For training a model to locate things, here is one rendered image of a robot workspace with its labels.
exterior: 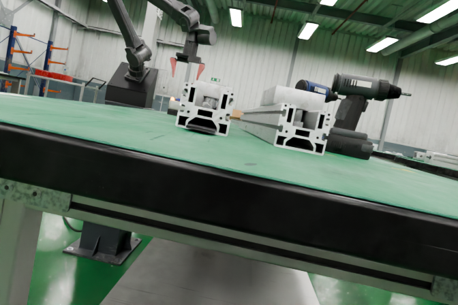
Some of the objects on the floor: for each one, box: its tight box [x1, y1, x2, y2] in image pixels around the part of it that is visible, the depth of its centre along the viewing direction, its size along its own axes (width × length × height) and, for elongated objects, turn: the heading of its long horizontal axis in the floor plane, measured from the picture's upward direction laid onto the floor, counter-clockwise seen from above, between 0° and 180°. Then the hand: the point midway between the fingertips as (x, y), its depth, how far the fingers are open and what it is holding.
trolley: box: [24, 69, 107, 103], centre depth 477 cm, size 103×55×101 cm, turn 16°
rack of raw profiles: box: [0, 25, 68, 97], centre depth 863 cm, size 331×90×220 cm, turn 101°
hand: (185, 77), depth 121 cm, fingers open, 9 cm apart
